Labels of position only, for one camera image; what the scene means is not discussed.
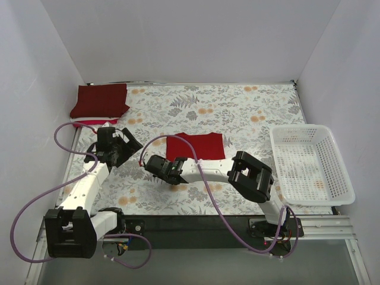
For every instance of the floral table mat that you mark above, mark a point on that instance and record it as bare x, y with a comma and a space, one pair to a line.
243, 114

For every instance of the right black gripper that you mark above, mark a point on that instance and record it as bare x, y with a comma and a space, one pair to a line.
152, 165

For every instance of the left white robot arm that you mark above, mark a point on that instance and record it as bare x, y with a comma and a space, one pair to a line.
72, 231

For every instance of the folded dark red t-shirt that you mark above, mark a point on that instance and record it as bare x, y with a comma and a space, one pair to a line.
104, 101

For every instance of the folded pink t-shirt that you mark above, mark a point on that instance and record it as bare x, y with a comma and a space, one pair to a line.
95, 121

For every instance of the white plastic basket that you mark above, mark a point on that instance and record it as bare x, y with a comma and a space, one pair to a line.
310, 169

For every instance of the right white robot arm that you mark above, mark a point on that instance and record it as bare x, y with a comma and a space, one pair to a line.
249, 176

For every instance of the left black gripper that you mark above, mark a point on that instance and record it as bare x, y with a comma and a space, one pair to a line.
125, 145

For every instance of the aluminium frame rail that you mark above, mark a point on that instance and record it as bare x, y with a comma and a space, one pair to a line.
311, 227

